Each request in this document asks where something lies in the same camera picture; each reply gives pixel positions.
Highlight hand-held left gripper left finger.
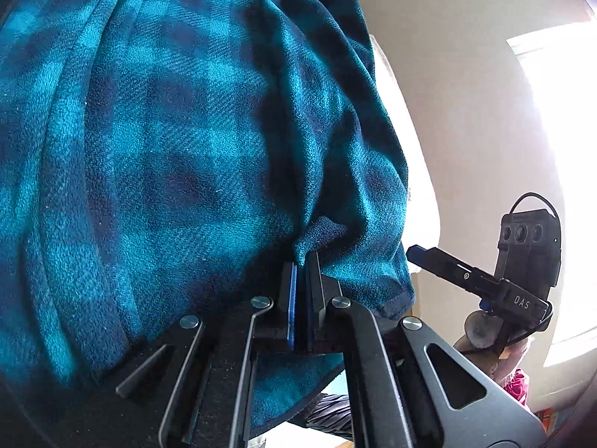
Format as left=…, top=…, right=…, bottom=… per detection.
left=114, top=261, right=299, bottom=448

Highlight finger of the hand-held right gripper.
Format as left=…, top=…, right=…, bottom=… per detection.
left=406, top=245, right=504, bottom=302

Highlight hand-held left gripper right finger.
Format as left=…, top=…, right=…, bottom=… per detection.
left=305, top=252, right=546, bottom=448

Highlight blue plaid fleece jacket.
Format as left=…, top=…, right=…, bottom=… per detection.
left=0, top=0, right=416, bottom=435

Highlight person's right forearm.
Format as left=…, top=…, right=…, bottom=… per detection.
left=492, top=336, right=530, bottom=407

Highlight window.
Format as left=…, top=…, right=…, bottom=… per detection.
left=506, top=21, right=597, bottom=369

